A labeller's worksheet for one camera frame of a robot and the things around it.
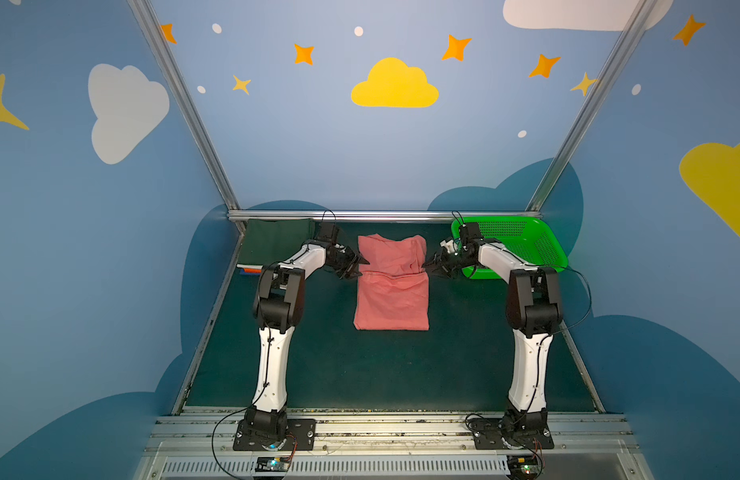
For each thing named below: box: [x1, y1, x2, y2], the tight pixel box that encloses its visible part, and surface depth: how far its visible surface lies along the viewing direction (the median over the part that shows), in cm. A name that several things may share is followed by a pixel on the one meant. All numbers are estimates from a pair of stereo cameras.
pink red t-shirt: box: [353, 233, 430, 331], surface depth 103 cm
